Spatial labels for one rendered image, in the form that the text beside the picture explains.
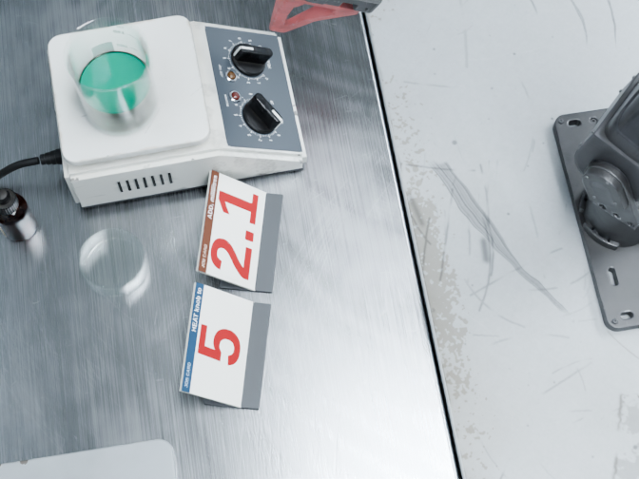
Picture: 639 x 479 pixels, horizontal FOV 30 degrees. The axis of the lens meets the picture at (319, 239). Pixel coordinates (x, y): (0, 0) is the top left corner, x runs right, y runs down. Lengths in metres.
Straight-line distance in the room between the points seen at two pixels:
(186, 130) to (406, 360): 0.26
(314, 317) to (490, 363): 0.15
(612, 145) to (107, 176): 0.40
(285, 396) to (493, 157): 0.28
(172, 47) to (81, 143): 0.11
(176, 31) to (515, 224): 0.33
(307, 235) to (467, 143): 0.17
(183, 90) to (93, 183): 0.11
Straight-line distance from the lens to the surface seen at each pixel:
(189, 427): 0.97
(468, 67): 1.10
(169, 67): 1.00
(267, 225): 1.02
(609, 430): 1.00
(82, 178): 0.98
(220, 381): 0.96
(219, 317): 0.97
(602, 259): 1.03
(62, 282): 1.02
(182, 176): 1.00
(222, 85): 1.01
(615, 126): 0.90
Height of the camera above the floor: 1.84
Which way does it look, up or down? 68 degrees down
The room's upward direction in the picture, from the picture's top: 2 degrees clockwise
